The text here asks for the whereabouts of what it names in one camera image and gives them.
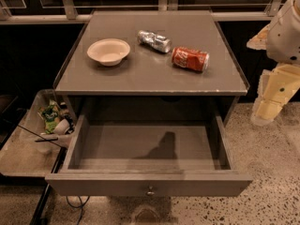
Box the grey top drawer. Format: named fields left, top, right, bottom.
left=46, top=116, right=252, bottom=198

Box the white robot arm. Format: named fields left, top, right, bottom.
left=247, top=0, right=300, bottom=126

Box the metal drawer knob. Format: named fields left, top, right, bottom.
left=145, top=186, right=155, bottom=197

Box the red cola can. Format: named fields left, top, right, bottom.
left=172, top=47, right=209, bottom=72

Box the crushed silver can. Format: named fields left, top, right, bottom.
left=137, top=30, right=172, bottom=53

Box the grey wooden cabinet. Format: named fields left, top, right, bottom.
left=52, top=10, right=251, bottom=124

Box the white paper bowl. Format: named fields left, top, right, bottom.
left=87, top=38, right=130, bottom=67

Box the white paper cup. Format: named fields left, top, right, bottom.
left=53, top=119, right=69, bottom=135

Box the metal window railing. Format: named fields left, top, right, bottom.
left=0, top=0, right=287, bottom=24

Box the green snack bag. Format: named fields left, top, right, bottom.
left=38, top=100, right=61, bottom=134

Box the black thin rod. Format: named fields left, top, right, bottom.
left=17, top=125, right=65, bottom=148

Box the clear plastic bin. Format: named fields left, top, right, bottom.
left=0, top=89, right=71, bottom=177

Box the black cable on floor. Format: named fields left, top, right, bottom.
left=65, top=195, right=91, bottom=225

